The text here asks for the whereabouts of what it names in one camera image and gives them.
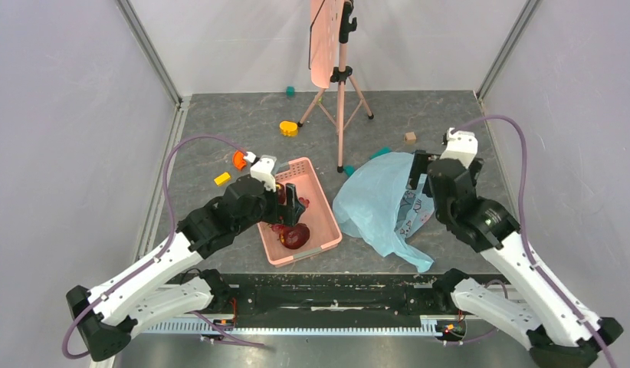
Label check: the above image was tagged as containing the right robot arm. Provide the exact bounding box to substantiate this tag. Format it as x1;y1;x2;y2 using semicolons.
407;150;624;367

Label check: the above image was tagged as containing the purple cable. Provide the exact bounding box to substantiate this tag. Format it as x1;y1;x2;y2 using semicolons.
449;114;621;368
61;134;267;360

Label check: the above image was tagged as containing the teal wedge block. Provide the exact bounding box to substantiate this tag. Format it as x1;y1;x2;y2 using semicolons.
343;166;356;176

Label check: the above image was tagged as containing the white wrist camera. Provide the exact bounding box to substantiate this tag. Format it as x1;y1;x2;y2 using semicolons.
440;128;479;169
244;151;277;192

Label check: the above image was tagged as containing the small wooden cube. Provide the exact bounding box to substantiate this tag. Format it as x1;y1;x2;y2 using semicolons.
404;132;417;144

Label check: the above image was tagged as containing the pink plastic basket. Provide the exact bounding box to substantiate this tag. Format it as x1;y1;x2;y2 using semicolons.
258;157;342;268

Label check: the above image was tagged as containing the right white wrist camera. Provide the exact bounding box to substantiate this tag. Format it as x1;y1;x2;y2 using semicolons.
440;128;479;169

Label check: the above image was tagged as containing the red fake apple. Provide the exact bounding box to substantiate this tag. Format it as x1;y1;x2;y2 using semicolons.
279;223;310;250

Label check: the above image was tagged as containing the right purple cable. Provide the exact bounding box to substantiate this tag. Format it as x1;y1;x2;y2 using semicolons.
449;114;621;368

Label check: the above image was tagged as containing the yellow toy block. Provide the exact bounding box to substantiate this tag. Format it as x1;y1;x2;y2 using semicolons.
279;120;300;137

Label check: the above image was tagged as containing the teal long block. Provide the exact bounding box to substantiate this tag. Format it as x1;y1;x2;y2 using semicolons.
370;147;391;159

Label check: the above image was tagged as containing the pink tripod stand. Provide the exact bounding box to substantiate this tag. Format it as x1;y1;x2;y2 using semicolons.
297;0;375;173

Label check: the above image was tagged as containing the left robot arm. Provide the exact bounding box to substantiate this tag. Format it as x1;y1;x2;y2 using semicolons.
62;175;306;362

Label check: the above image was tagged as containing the orange curved toy block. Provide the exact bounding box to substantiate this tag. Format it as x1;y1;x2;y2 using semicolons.
231;150;248;172

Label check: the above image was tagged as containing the small yellow block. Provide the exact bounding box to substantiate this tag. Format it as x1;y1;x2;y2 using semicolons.
213;172;232;187

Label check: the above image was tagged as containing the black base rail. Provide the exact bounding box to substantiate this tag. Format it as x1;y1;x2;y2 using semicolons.
182;273;484;339

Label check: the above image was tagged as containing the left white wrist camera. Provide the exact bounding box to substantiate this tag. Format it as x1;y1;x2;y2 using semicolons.
244;151;277;192

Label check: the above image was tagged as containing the light blue plastic bag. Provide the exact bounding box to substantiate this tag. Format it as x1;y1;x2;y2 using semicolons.
333;152;435;272

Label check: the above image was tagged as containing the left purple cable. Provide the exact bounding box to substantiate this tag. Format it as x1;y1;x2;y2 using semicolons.
61;134;267;360

